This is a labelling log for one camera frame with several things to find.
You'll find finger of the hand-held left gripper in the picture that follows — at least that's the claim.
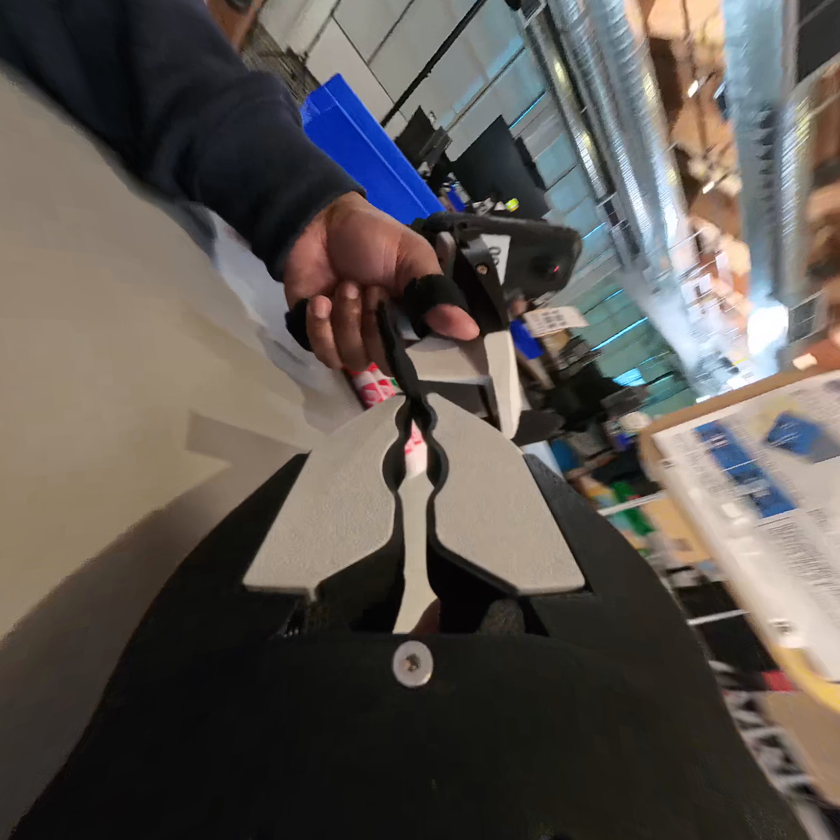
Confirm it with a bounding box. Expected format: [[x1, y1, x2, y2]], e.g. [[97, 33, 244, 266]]
[[405, 329, 526, 441]]

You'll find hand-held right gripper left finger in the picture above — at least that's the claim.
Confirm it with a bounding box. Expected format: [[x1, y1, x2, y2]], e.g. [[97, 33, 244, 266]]
[[243, 394, 410, 602]]

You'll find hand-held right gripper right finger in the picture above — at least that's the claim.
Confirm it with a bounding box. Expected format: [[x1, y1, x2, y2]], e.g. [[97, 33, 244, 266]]
[[423, 392, 586, 598]]

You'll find black velcro strap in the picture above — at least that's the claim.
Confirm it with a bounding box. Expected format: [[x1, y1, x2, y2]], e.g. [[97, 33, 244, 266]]
[[376, 300, 437, 441]]

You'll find red marker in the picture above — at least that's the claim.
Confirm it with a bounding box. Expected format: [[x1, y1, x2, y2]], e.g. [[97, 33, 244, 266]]
[[348, 364, 430, 480]]

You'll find large blue plastic bin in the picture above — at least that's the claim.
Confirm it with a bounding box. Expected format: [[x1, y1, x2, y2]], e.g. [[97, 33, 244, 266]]
[[301, 73, 447, 227]]

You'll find person's left forearm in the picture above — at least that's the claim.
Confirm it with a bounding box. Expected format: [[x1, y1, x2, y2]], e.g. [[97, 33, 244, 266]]
[[0, 0, 366, 279]]

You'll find person's left hand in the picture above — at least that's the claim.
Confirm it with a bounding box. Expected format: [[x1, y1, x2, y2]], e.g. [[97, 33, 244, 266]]
[[283, 195, 481, 375]]

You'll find small blue bin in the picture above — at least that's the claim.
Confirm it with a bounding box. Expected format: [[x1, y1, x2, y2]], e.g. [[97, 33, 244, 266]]
[[510, 322, 546, 362]]

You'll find small printed table sign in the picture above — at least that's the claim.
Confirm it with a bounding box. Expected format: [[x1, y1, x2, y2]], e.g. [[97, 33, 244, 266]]
[[525, 306, 589, 337]]

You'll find black computer monitor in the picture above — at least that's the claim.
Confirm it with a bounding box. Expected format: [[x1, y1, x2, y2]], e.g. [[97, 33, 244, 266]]
[[453, 116, 552, 217]]

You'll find silver air duct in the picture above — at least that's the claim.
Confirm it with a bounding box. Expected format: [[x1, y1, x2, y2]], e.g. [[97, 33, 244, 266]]
[[545, 0, 840, 382]]

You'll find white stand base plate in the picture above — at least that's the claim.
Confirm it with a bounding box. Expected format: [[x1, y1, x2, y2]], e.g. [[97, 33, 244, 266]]
[[638, 368, 840, 716]]

